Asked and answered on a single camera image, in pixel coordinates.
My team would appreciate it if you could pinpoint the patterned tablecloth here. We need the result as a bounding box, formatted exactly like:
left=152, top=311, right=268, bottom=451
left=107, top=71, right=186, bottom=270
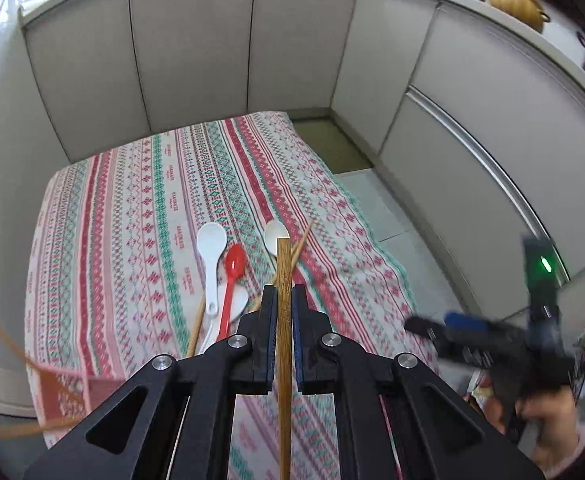
left=25, top=110, right=441, bottom=480

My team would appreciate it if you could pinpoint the brown clay pot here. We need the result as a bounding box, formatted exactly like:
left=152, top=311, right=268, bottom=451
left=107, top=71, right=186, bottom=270
left=489, top=0, right=551, bottom=33

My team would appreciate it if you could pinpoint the person's right hand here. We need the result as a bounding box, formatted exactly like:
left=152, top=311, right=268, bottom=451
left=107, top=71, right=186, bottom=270
left=520, top=386, right=585, bottom=476

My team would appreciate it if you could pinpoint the red spoon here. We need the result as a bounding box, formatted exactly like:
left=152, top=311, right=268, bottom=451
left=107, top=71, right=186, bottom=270
left=216, top=243, right=248, bottom=343

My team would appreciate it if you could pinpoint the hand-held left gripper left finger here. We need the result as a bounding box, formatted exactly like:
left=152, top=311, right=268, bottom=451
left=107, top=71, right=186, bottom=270
left=22, top=285, right=278, bottom=480

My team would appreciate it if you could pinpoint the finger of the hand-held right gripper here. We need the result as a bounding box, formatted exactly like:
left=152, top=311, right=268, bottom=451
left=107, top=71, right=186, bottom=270
left=405, top=315, right=498, bottom=367
left=445, top=311, right=529, bottom=342

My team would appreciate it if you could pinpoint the white spoon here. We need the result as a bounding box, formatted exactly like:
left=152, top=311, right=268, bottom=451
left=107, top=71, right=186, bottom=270
left=263, top=220, right=290, bottom=261
left=196, top=222, right=228, bottom=317
left=200, top=285, right=250, bottom=356

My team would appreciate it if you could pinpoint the wooden chopstick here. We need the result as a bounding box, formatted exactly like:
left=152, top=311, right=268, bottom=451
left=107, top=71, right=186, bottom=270
left=277, top=238, right=292, bottom=480
left=0, top=416, right=80, bottom=442
left=0, top=297, right=36, bottom=368
left=186, top=296, right=207, bottom=358
left=270, top=219, right=315, bottom=286
left=252, top=240, right=306, bottom=311

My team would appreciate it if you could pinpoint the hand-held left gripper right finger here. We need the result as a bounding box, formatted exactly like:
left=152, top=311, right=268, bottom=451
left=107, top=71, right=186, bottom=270
left=291, top=284, right=546, bottom=480

